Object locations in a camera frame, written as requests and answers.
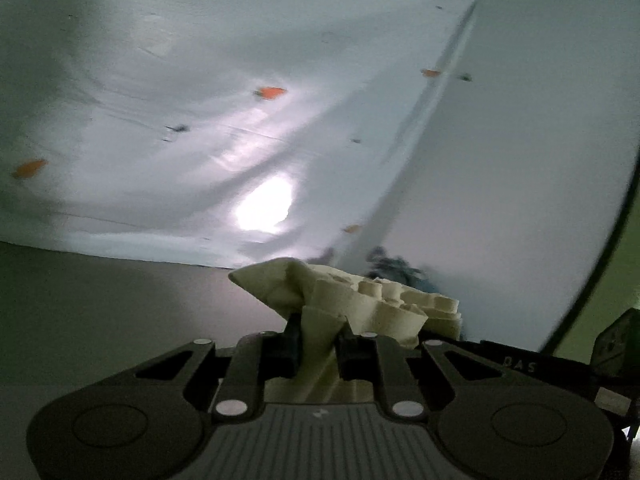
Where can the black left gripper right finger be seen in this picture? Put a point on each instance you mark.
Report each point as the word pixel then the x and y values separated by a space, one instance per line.
pixel 485 420

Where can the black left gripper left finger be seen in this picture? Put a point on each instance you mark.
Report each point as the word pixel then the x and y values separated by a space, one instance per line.
pixel 153 420

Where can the cream long-sleeve shirt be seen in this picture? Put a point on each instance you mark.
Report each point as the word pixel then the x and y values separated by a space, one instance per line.
pixel 327 298

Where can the pile of patterned clothes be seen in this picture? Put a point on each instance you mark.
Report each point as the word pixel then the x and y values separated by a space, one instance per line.
pixel 396 269

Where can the clear plastic storage bag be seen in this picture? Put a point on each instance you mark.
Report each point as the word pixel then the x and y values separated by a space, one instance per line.
pixel 491 143

